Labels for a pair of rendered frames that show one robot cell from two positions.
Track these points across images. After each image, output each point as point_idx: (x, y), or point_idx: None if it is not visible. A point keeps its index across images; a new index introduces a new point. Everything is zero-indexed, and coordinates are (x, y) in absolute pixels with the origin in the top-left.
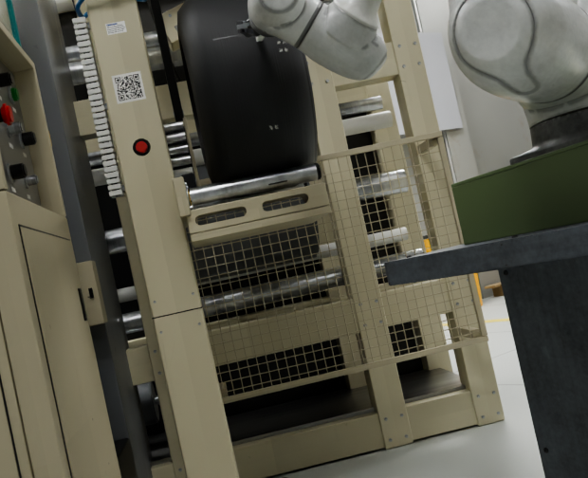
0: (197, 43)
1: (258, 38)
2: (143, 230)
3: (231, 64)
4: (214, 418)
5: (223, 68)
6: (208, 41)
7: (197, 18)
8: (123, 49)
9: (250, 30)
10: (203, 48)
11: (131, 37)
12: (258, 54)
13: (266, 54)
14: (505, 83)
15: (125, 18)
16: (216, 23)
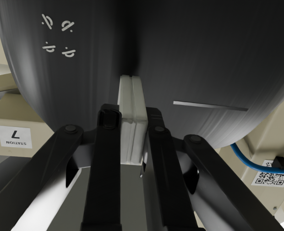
0: (275, 107)
1: (143, 102)
2: None
3: (247, 34)
4: None
5: (281, 27)
6: (258, 108)
7: (231, 142)
8: None
9: (181, 164)
10: (282, 95)
11: None
12: (149, 36)
13: (123, 28)
14: None
15: None
16: (208, 133)
